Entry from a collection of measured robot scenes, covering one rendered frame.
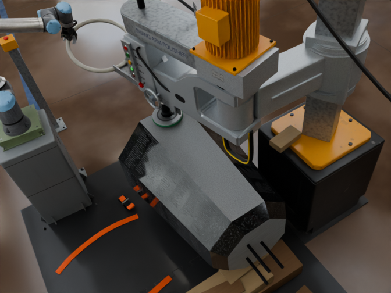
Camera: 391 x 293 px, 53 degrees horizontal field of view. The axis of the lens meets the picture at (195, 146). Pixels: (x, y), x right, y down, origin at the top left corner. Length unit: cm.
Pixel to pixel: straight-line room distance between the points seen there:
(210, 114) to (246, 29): 65
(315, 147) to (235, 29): 124
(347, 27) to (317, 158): 87
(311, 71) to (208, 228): 105
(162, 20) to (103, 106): 237
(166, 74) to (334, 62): 91
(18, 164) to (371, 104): 318
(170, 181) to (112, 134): 160
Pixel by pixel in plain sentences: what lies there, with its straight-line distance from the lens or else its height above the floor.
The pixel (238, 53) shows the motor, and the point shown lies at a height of 178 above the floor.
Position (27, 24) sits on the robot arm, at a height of 159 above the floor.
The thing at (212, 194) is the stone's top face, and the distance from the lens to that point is 235.
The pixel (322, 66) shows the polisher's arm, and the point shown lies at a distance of 221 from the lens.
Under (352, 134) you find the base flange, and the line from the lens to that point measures 279.
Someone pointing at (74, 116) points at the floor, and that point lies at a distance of 441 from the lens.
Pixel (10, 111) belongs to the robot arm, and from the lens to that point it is 290.
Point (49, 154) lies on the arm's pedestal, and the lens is 303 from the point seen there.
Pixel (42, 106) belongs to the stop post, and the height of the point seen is 34.
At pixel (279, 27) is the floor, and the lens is 516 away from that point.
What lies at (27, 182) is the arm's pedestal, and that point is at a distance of 318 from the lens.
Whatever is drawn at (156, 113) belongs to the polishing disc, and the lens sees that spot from 279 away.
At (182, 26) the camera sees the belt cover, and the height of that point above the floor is 171.
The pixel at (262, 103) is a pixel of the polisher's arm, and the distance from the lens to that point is 205.
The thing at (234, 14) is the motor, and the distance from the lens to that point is 165.
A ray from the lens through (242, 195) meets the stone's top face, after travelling 234.
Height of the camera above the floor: 279
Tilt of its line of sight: 49 degrees down
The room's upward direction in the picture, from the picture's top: 10 degrees counter-clockwise
